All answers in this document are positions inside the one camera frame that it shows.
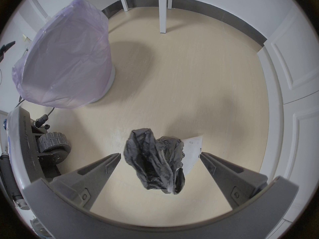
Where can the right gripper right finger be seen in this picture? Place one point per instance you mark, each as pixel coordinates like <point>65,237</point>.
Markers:
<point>236,180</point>

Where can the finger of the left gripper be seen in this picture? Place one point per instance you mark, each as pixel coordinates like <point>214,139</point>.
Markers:
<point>8,46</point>

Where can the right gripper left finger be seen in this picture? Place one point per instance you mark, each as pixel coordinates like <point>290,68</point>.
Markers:
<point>84,183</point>

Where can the purple plastic bag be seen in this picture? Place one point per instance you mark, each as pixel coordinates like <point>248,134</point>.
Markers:
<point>69,58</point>

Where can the black plastic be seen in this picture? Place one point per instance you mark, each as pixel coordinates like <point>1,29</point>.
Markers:
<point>154,163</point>

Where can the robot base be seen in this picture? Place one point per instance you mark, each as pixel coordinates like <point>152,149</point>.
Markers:
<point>25,143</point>

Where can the white trash bin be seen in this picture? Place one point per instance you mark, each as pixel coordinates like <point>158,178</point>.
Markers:
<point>113,75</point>

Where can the white wardrobe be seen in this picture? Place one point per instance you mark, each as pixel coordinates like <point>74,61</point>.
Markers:
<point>294,58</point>

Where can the white chair grey cushions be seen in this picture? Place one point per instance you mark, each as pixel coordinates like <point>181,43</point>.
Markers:
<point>163,14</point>

